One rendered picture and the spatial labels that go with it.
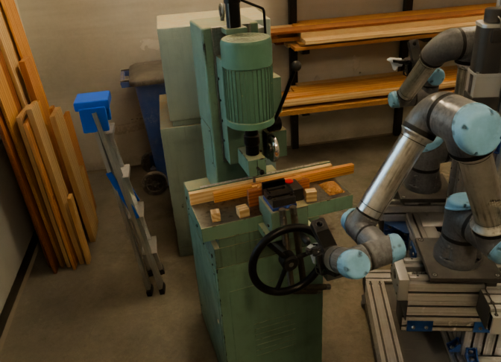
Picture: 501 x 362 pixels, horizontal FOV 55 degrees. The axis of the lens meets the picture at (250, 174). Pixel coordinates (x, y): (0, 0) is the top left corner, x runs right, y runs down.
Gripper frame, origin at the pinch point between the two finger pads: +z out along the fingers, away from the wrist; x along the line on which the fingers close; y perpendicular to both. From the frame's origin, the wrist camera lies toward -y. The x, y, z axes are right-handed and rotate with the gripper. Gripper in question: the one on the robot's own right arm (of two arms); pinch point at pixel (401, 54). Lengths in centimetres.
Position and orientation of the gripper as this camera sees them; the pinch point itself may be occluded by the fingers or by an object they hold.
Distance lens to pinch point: 253.9
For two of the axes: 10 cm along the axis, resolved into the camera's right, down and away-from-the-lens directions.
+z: -1.7, -4.4, 8.8
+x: 9.7, -2.5, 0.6
